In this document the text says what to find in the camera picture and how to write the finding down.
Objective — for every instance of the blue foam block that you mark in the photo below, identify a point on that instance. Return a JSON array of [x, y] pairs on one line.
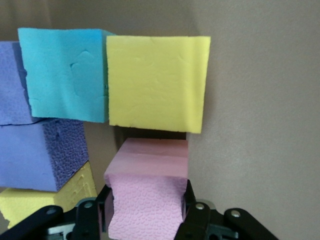
[[62, 75]]

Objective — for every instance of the yellow foam block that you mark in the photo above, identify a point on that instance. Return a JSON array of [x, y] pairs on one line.
[[27, 201], [157, 82]]

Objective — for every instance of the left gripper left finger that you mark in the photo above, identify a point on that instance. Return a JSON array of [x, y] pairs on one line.
[[85, 220]]

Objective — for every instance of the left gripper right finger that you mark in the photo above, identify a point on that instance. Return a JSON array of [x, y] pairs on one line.
[[197, 222]]

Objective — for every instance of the pink foam block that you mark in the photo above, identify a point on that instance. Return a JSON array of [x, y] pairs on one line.
[[147, 200]]

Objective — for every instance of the purple foam block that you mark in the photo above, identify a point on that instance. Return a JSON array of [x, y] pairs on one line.
[[11, 87], [25, 155]]

